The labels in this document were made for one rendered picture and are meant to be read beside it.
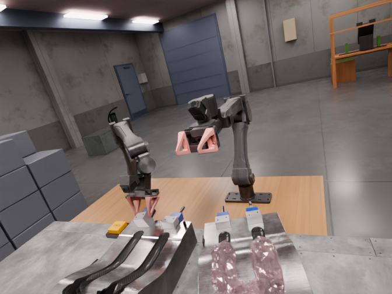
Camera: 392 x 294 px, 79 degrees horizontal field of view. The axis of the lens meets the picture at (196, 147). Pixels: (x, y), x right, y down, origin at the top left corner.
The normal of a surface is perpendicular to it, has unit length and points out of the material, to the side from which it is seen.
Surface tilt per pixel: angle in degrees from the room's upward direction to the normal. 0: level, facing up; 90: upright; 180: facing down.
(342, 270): 0
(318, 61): 90
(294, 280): 15
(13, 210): 90
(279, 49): 90
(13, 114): 90
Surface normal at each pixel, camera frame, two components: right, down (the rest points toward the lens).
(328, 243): -0.24, -0.92
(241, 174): -0.47, -0.12
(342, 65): -0.45, 0.39
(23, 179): 0.90, -0.09
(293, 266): -0.25, -0.80
